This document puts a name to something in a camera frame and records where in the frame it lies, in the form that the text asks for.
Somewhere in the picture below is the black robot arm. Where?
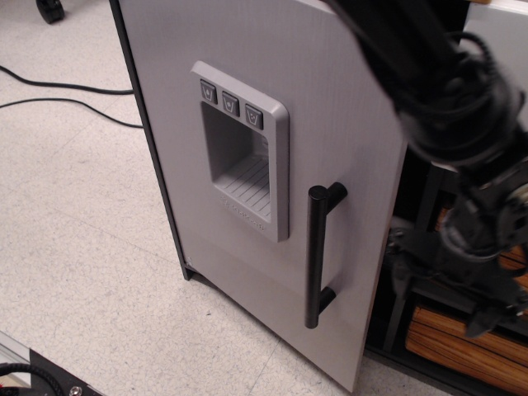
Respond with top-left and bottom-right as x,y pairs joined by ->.
331,1 -> 527,337

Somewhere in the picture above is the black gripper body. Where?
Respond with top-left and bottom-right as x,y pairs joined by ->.
389,156 -> 527,318

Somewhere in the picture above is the black door handle bar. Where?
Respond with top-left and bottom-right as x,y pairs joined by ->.
304,182 -> 348,329

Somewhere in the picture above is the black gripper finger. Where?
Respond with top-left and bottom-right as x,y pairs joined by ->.
465,304 -> 516,337
391,255 -> 416,299

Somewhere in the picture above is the black floor cable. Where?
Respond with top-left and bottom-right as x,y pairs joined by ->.
0,65 -> 137,96
0,97 -> 144,129

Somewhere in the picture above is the grey water dispenser panel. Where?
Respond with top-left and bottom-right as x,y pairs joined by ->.
191,61 -> 290,243

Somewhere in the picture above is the lower black floor cable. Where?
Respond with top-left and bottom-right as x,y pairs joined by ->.
0,97 -> 144,129

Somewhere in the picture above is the white cabinet door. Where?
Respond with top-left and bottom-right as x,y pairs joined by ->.
464,1 -> 527,88

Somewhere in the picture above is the upper black floor cable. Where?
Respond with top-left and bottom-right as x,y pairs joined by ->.
0,65 -> 137,96

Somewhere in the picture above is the black caster wheel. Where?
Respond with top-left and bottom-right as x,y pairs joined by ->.
35,0 -> 65,25

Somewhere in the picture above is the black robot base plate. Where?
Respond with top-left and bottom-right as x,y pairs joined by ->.
0,329 -> 104,396

